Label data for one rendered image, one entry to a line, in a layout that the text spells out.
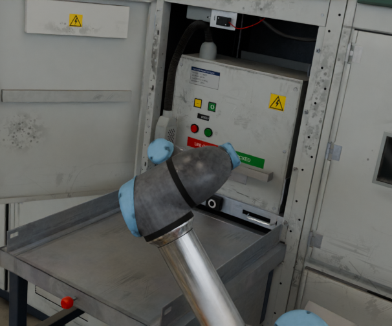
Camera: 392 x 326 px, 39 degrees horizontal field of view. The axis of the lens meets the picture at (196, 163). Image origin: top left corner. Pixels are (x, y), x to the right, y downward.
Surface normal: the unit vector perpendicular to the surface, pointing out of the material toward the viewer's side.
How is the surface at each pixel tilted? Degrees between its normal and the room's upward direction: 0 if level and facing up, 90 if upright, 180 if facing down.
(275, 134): 90
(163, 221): 73
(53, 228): 90
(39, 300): 90
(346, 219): 90
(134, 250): 0
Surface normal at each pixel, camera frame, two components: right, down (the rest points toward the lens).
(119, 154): 0.49, 0.33
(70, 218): 0.83, 0.27
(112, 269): 0.12, -0.94
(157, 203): -0.03, 0.08
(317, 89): -0.55, 0.21
